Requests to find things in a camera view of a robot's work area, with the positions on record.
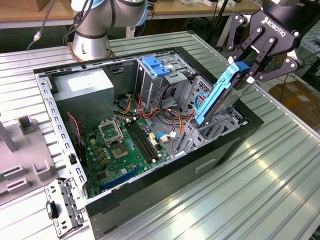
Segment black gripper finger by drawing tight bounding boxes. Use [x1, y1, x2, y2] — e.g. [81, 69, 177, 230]
[226, 12, 265, 65]
[246, 36, 302, 85]

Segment hard disk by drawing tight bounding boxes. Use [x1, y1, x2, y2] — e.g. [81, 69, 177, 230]
[193, 61, 252, 126]

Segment grey metal disk bay cage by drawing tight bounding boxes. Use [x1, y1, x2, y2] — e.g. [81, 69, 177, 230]
[174, 74, 251, 157]

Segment black tripod stand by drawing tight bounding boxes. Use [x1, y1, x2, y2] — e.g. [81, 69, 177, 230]
[207, 0, 230, 51]

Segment metal slat side table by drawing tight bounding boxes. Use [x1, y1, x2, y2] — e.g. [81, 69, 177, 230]
[298, 23, 320, 55]

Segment white small boxes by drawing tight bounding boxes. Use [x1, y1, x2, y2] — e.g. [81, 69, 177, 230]
[203, 0, 237, 8]

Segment large brown cardboard box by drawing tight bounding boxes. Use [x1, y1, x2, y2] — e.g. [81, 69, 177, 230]
[268, 79, 320, 137]

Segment long wooden desk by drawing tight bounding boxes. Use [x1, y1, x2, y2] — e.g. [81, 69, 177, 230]
[0, 0, 266, 48]

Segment blue plastic drive latch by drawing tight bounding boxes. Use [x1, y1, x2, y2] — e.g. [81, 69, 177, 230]
[141, 56, 171, 78]

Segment grey metal optical drive cage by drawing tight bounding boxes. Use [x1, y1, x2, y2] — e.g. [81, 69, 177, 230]
[136, 51, 197, 113]

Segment black RAM slot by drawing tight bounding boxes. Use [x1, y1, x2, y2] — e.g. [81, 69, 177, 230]
[131, 119, 159, 160]
[134, 118, 162, 159]
[125, 121, 155, 164]
[128, 120, 157, 162]

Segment metal socket cover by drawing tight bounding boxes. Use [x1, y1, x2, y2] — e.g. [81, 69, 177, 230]
[97, 117, 125, 148]

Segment CPU socket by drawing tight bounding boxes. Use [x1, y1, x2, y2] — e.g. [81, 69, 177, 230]
[108, 141, 131, 161]

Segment black open PC case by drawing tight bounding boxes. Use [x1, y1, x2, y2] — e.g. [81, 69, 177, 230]
[33, 46, 265, 240]

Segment grey power supply unit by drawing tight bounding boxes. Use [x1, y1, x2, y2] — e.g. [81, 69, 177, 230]
[51, 68, 116, 131]

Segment green motherboard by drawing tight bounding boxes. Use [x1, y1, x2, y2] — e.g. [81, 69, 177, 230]
[81, 117, 172, 200]

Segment blue expansion slot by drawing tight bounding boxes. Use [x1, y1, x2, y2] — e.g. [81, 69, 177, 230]
[99, 166, 141, 193]

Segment small brown cardboard box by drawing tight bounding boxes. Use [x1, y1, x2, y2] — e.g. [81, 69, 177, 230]
[36, 0, 52, 13]

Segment grey parts rack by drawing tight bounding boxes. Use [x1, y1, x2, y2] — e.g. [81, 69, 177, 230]
[0, 115, 60, 208]

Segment long blue data wire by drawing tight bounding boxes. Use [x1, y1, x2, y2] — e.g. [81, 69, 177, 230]
[194, 91, 209, 111]

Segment orange red wire bundle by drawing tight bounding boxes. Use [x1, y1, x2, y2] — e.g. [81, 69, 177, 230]
[136, 93, 198, 140]

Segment short blue data wire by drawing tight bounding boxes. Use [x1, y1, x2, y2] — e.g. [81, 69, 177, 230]
[156, 131, 181, 145]

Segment yellow orange wire bundle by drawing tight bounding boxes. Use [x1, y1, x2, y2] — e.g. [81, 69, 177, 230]
[121, 93, 138, 115]

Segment red fan wire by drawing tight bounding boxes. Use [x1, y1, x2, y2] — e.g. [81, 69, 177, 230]
[66, 112, 83, 161]

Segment black cable metal plug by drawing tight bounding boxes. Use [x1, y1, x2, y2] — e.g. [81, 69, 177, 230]
[26, 0, 56, 51]

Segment grey metal expansion bracket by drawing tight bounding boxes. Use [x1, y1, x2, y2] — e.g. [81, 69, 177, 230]
[44, 177, 89, 238]

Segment black bracket latch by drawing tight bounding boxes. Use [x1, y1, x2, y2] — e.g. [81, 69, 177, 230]
[45, 201, 60, 220]

